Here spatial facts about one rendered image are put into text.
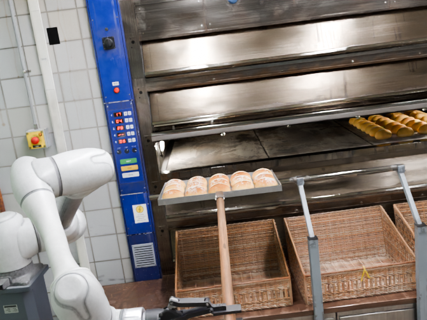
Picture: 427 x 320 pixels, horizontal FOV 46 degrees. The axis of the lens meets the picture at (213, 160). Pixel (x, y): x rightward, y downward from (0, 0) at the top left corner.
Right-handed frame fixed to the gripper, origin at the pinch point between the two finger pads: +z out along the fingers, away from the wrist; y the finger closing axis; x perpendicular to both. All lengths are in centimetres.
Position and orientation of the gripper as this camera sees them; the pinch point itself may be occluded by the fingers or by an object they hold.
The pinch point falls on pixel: (228, 316)
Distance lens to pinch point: 130.4
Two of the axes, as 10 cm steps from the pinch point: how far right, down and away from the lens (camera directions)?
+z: 9.9, -1.1, -0.2
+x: 0.1, 2.4, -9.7
